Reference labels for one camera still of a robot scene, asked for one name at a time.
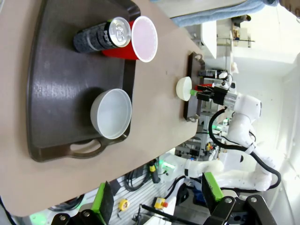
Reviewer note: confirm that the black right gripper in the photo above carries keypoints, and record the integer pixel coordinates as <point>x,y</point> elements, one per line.
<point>219,95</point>

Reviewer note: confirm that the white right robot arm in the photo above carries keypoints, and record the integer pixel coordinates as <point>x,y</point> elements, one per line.
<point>248,105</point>

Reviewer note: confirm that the black can grey print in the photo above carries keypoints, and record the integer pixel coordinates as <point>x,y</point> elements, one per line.
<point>93,39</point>

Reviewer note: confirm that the yellow tape measure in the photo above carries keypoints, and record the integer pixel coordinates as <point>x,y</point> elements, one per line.
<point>123,204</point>

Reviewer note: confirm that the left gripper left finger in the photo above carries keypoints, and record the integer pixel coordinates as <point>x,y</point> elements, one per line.
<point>104,201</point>

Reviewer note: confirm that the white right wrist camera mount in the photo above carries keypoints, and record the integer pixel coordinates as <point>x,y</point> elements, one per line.
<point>222,75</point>

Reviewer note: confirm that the white plastic bowl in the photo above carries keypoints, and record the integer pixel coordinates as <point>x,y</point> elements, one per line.
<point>182,89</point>
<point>112,114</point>

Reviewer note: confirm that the yellow emergency stop box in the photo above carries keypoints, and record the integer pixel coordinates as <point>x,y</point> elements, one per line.
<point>160,202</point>

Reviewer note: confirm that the dark brown plastic tray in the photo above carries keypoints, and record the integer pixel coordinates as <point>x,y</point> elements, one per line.
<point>65,77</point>
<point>191,70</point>

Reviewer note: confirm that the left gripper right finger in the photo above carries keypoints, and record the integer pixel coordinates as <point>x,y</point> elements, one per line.
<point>213,192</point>

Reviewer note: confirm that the person in blue fleece jacket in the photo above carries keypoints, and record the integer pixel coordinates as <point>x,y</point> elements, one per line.
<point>211,11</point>

